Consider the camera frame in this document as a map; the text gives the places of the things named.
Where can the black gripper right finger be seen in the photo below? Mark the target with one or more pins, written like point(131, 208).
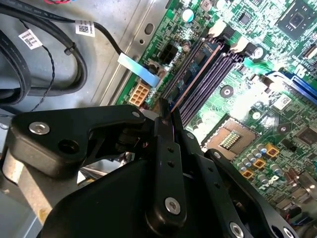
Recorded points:
point(205, 168)

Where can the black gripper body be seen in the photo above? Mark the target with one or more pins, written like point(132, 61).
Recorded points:
point(104, 203)

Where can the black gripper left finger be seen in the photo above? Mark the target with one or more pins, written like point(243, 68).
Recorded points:
point(74, 121)

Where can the RAM stick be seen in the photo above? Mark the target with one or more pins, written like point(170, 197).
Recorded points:
point(195, 67)

